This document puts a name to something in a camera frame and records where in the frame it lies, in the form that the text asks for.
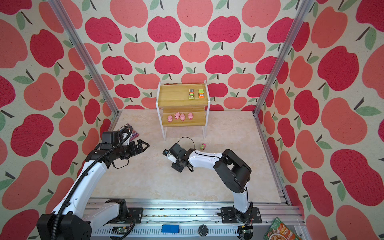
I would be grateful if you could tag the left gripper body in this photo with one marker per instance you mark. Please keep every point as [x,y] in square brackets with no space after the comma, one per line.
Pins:
[124,151]

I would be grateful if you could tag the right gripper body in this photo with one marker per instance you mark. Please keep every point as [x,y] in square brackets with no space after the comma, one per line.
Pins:
[175,166]

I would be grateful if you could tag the pink green toy car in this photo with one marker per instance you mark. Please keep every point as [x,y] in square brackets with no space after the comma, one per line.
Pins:
[203,146]

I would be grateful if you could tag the wooden two-tier shelf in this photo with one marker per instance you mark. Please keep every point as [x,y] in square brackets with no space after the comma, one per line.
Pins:
[171,99]

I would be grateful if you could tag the yellow green toy car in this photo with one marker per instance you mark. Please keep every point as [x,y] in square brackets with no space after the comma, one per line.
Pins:
[191,94]

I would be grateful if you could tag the orange green toy car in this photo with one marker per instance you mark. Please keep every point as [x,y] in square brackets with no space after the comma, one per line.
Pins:
[201,93]

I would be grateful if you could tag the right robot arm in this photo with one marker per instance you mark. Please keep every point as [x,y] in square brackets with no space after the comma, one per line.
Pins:
[232,170]

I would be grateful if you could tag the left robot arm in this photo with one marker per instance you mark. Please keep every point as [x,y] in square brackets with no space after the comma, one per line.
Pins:
[67,220]

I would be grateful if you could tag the purple candy bag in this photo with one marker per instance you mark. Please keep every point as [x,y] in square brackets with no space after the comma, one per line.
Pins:
[132,133]

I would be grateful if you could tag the round black knob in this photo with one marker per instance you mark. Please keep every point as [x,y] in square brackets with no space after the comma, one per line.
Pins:
[203,230]

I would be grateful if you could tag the green snack bag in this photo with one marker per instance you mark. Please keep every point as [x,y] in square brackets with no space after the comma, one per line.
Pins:
[279,231]

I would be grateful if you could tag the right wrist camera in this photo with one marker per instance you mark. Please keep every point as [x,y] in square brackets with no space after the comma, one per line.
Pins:
[169,156]

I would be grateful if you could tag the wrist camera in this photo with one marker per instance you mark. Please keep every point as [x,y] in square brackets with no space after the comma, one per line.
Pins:
[111,139]
[169,156]

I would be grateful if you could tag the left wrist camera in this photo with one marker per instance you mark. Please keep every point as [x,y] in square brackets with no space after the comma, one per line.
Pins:
[111,139]

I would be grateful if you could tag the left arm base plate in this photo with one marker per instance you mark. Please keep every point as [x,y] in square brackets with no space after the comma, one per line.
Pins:
[132,214]

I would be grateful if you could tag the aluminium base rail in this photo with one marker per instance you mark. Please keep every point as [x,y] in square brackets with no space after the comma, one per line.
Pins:
[190,215]

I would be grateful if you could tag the blue block on rail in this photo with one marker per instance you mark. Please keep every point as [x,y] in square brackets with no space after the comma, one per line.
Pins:
[170,229]

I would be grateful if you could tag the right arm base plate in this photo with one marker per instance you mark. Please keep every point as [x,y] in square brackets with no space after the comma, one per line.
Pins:
[233,216]

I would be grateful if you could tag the left aluminium frame post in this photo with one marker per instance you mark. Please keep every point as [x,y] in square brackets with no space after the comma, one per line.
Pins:
[68,26]

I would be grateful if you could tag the aluminium frame post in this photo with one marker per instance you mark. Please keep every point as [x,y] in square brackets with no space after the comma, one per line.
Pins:
[68,26]
[286,47]

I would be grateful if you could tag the right aluminium frame post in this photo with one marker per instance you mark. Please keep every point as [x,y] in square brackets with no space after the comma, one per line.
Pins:
[286,47]

